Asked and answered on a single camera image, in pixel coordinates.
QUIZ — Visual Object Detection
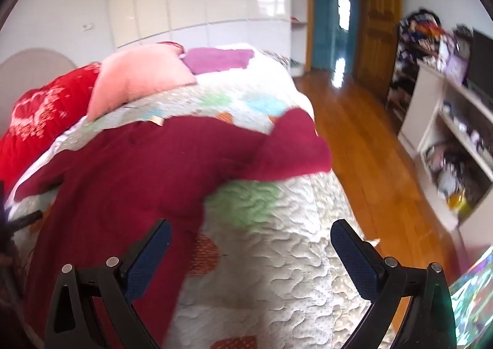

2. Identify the dark red knit sweater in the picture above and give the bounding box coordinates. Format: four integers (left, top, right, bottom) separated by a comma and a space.
13, 108, 334, 349

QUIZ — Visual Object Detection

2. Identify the patchwork quilted bedspread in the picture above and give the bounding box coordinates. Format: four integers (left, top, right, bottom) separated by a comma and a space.
4, 43, 386, 349

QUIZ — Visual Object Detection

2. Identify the black television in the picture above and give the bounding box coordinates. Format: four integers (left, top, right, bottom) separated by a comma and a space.
467, 29, 493, 93

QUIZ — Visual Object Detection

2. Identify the brown wooden door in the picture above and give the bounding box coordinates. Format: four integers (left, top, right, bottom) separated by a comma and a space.
356, 0, 403, 103

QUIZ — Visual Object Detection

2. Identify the rack of dark clothes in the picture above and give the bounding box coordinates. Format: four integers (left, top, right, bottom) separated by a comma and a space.
386, 10, 443, 118

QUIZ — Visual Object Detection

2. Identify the purple cushion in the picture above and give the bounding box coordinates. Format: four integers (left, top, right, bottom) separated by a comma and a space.
184, 47, 255, 74

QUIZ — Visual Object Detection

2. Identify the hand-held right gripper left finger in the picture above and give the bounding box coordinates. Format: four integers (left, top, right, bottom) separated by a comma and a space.
44, 219, 173, 349

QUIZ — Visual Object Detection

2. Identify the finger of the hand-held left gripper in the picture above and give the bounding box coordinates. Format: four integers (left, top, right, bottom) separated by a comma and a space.
10, 211, 43, 228

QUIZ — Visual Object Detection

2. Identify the white shelf unit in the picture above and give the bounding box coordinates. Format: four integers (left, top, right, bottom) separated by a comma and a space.
398, 64, 493, 253

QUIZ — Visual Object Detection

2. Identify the iridescent shiny bag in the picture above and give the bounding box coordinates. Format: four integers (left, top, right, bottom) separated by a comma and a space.
449, 245, 493, 349

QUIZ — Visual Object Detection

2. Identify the pink ribbed pillow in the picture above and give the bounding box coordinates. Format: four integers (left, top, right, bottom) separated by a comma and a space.
88, 43, 198, 121

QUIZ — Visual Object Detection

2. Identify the blue door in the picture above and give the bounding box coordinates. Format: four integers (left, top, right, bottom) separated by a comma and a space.
311, 0, 361, 74

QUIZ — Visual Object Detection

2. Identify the purple bag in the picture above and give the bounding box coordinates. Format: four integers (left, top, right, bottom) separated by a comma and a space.
443, 31, 472, 85

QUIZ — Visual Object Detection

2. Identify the grey arched headboard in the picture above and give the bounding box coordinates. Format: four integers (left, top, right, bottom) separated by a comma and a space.
0, 47, 78, 138

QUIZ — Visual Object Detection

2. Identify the red floral duvet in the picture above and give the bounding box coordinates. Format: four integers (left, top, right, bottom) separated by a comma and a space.
0, 63, 103, 195

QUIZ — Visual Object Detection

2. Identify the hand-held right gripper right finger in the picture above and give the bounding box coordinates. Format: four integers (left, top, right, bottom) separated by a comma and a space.
330, 219, 457, 349

